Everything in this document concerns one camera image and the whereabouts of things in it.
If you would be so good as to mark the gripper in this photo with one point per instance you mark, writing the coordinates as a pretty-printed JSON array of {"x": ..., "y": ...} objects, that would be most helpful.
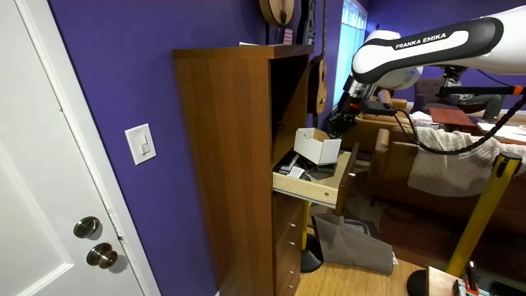
[{"x": 344, "y": 117}]

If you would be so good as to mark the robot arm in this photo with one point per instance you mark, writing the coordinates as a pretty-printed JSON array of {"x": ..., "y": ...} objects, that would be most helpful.
[{"x": 415, "y": 45}]

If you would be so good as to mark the open wooden drawer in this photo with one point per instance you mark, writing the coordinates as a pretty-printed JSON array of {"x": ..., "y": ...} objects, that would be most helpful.
[{"x": 316, "y": 187}]

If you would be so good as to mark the small white cardboard box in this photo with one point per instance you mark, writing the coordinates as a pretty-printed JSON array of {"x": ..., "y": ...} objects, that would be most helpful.
[{"x": 314, "y": 146}]

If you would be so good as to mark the hanging acoustic guitar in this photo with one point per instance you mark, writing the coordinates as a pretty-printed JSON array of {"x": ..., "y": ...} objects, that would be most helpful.
[{"x": 320, "y": 82}]

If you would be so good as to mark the window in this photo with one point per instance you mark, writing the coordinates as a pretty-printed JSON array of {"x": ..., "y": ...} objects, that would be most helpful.
[{"x": 349, "y": 49}]

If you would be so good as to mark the brown leather sofa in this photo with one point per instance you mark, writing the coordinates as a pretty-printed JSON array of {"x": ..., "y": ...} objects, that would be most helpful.
[{"x": 394, "y": 164}]

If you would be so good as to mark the heap of cards and papers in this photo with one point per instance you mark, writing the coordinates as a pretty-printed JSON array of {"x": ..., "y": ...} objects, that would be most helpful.
[{"x": 294, "y": 166}]

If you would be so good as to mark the purple armchair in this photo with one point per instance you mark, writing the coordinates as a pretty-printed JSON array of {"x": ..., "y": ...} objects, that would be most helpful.
[{"x": 427, "y": 92}]

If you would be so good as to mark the small striped flag card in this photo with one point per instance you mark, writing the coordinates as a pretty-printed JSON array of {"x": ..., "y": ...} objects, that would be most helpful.
[{"x": 288, "y": 36}]

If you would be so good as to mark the black hanging instrument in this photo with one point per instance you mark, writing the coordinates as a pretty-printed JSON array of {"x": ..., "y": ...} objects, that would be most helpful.
[{"x": 306, "y": 20}]

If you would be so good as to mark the reddish wooden coffee table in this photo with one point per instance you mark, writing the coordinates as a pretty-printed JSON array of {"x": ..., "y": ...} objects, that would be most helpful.
[{"x": 452, "y": 116}]

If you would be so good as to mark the small patterned rug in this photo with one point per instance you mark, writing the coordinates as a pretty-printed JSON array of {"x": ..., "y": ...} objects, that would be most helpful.
[{"x": 361, "y": 227}]

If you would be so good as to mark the white knitted blanket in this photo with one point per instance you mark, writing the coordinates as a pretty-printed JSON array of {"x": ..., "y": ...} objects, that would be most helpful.
[{"x": 448, "y": 164}]

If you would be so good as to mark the white paper sheet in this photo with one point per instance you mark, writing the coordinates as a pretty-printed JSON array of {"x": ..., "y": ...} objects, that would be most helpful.
[{"x": 248, "y": 43}]

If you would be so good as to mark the brown wooden cabinet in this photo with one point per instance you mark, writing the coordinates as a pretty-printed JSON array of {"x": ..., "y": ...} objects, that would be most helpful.
[{"x": 230, "y": 164}]

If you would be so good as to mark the folded grey mat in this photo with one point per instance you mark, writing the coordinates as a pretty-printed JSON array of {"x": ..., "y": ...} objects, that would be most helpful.
[{"x": 349, "y": 246}]

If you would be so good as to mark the person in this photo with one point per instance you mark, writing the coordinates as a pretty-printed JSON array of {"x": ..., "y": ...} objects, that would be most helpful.
[{"x": 476, "y": 100}]

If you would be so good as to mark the wooden block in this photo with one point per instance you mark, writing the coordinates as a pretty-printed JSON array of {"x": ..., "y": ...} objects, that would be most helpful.
[{"x": 441, "y": 283}]

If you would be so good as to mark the black and orange tool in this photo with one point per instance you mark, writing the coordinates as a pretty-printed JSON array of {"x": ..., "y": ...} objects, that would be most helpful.
[{"x": 470, "y": 279}]

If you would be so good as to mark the brass door knob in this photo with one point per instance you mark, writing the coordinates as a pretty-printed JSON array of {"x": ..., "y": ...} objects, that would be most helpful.
[{"x": 100, "y": 255}]

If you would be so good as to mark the brass deadbolt lock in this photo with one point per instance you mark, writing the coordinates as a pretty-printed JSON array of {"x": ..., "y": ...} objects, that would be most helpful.
[{"x": 85, "y": 227}]

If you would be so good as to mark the white door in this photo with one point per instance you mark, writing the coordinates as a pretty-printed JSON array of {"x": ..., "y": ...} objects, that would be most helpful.
[{"x": 37, "y": 164}]

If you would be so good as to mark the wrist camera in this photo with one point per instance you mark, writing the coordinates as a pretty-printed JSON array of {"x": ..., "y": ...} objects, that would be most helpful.
[{"x": 378, "y": 107}]

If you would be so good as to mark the round wooden wall instrument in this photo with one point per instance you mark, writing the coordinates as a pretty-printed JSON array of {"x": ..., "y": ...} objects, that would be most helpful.
[{"x": 275, "y": 10}]

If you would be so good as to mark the yellow post with black base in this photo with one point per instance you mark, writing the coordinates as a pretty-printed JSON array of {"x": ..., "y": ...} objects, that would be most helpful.
[
  {"x": 481, "y": 222},
  {"x": 307, "y": 250}
]

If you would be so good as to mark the white light switch plate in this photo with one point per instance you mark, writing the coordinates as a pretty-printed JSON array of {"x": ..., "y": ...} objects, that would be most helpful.
[{"x": 140, "y": 144}]

